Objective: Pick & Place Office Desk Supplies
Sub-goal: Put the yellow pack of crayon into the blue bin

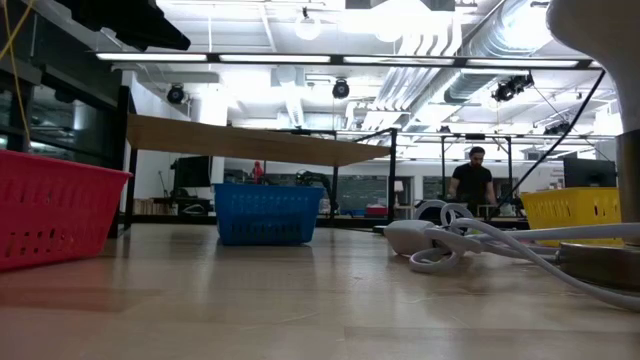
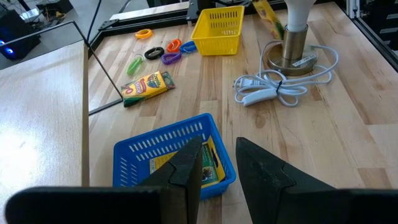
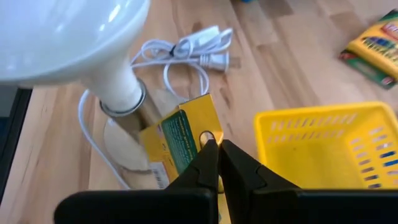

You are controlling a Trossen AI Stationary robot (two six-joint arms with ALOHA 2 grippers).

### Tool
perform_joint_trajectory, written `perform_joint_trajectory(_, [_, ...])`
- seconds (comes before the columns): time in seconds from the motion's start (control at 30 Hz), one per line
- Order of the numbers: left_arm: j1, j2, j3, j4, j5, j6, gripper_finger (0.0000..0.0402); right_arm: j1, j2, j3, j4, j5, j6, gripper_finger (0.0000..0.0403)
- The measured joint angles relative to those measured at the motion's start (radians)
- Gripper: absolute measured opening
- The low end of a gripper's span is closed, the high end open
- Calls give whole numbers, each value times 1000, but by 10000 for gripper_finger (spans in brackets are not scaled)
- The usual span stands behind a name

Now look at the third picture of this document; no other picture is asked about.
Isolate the yellow plastic basket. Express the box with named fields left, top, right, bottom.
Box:
left=253, top=101, right=398, bottom=191

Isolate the orange snack packet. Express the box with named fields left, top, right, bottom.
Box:
left=338, top=8, right=398, bottom=91

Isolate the black metal table frame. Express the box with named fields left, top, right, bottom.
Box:
left=0, top=86, right=34, bottom=202

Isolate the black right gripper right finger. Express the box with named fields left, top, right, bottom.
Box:
left=219, top=139, right=398, bottom=224

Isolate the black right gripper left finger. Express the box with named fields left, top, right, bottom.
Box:
left=54, top=139, right=220, bottom=224

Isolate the white mushroom table lamp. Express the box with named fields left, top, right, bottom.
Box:
left=0, top=0, right=164, bottom=175

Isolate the yellow green crayon box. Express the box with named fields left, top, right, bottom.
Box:
left=138, top=93, right=225, bottom=194

